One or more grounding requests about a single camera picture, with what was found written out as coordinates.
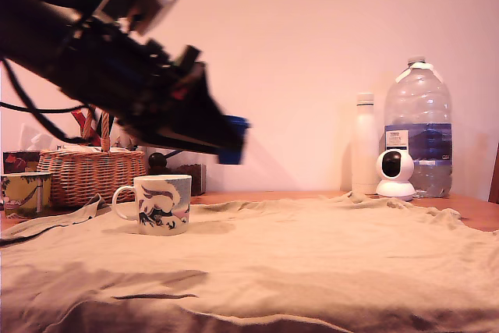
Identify white insulated bottle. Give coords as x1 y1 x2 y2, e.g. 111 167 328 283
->
350 92 381 196

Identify blue coffee capsule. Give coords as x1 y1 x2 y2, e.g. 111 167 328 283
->
217 114 252 165

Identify black coffee scoop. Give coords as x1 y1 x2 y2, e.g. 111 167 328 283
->
149 148 184 174

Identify paper packets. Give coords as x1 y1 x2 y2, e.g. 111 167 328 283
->
56 143 136 153

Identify white mug with blue print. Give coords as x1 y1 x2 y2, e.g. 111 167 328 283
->
111 174 193 236

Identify green yellow cartoon mug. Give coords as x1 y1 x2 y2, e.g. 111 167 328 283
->
0 172 54 219

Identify clear coffee storage container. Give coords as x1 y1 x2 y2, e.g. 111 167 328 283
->
146 148 207 197

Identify wicker basket with handle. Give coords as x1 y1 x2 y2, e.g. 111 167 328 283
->
37 108 147 208

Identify small white round camera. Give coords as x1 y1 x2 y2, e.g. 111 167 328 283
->
375 148 416 202

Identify dark floral tissue box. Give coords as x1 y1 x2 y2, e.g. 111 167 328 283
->
2 150 42 175

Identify red kitchen utensil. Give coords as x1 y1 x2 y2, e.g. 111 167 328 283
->
71 109 103 143

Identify beige cloth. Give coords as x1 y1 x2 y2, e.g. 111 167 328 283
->
0 191 499 333

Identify large clear water bottle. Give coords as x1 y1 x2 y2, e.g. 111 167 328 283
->
384 55 455 199

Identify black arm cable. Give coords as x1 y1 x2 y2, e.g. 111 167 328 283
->
0 101 86 114
0 55 93 143

